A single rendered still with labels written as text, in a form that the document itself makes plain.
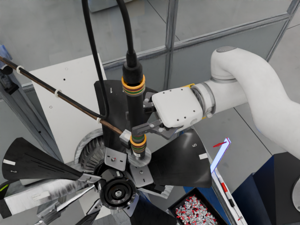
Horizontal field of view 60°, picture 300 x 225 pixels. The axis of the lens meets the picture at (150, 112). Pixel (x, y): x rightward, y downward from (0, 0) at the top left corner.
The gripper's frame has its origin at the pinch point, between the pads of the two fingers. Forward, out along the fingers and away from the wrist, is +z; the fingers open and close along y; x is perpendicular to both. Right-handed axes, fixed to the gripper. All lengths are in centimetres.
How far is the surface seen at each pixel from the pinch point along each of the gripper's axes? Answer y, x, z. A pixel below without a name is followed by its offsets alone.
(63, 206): 1, -44, 29
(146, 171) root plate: -0.1, -35.4, -2.1
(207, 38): 70, -54, -68
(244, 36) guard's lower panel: 70, -62, -96
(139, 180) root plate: -2.5, -35.0, 1.3
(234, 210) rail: -20, -69, -36
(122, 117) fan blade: 13.3, -17.8, 0.7
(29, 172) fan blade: 9.6, -25.8, 33.4
